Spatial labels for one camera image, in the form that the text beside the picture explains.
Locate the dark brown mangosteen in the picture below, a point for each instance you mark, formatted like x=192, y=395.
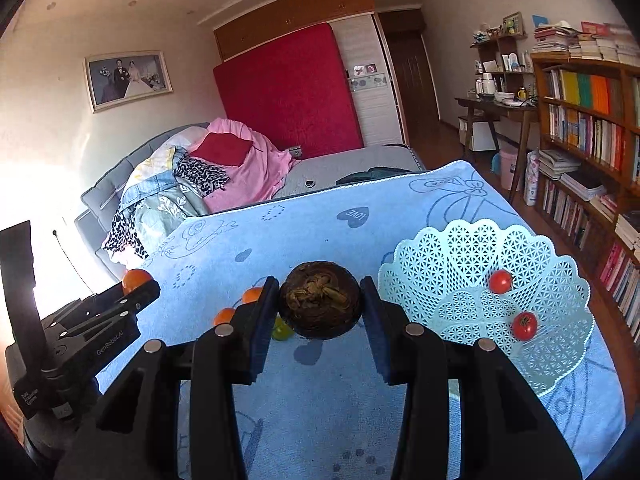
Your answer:
x=320, y=300

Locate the green tomato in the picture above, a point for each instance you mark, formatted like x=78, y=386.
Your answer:
x=282, y=331

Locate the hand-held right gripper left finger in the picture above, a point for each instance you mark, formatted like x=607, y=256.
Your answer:
x=264, y=330

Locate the dark wooden door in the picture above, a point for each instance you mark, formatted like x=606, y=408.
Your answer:
x=415, y=70

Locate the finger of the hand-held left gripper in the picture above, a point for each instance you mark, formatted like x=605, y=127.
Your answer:
x=115, y=330

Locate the grey bed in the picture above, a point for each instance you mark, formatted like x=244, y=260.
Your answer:
x=360, y=162

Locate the red pillow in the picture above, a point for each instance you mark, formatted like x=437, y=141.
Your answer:
x=220, y=149

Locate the stack of books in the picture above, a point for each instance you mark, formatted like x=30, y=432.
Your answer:
x=590, y=45

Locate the pink blanket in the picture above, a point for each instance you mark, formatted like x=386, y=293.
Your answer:
x=250, y=180

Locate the red mattress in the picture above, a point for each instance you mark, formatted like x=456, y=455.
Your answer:
x=285, y=95

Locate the framed wedding photo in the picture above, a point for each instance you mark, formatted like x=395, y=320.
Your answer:
x=127, y=80

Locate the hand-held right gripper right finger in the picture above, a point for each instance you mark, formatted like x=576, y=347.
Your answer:
x=375, y=330

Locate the blue printed towel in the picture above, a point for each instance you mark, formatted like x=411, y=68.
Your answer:
x=310, y=230

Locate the dark green cloth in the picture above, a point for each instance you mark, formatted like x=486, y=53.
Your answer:
x=370, y=176

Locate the wooden and white wardrobe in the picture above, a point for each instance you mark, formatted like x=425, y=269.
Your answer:
x=365, y=50

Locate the floral patterned quilt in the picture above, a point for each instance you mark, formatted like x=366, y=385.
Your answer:
x=155, y=195

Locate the orange mandarin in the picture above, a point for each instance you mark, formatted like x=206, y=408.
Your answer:
x=136, y=277
x=223, y=316
x=251, y=295

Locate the wooden bookshelf with books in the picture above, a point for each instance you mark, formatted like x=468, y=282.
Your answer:
x=590, y=125

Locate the pale blue plastic lattice basket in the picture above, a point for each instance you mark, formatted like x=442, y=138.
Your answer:
x=460, y=270

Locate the wooden desk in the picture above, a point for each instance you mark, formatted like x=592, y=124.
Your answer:
x=495, y=107

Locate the wooden desk shelf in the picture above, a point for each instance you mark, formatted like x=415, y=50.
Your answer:
x=500, y=45

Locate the pink plastic bucket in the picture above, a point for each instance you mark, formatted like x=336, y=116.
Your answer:
x=514, y=170

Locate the red cherry tomato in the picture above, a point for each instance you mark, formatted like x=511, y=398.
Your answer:
x=524, y=325
x=500, y=281

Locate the white storage box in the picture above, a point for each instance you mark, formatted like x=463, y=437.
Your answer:
x=482, y=135

